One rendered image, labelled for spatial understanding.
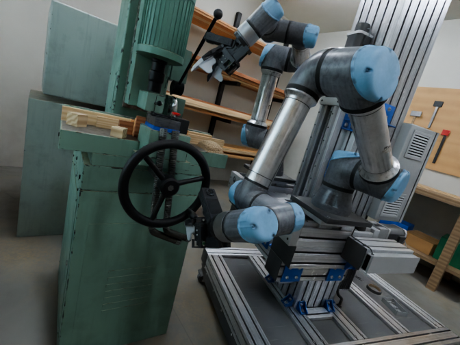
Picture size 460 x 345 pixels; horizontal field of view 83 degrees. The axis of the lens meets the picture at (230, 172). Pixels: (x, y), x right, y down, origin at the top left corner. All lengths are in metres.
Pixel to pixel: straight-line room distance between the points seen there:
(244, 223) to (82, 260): 0.71
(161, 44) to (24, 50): 2.39
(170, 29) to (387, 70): 0.70
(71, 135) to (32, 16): 2.49
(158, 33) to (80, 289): 0.95
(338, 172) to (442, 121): 2.85
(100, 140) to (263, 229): 0.61
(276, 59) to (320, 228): 0.85
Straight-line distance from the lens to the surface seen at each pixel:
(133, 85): 1.18
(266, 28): 0.99
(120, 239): 1.08
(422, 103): 3.90
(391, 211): 1.51
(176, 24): 1.07
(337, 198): 1.02
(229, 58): 0.97
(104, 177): 0.97
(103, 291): 1.20
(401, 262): 1.20
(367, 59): 0.66
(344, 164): 1.01
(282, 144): 0.70
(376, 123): 0.77
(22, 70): 3.32
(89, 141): 0.93
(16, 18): 3.34
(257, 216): 0.53
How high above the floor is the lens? 1.07
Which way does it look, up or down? 12 degrees down
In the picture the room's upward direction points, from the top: 15 degrees clockwise
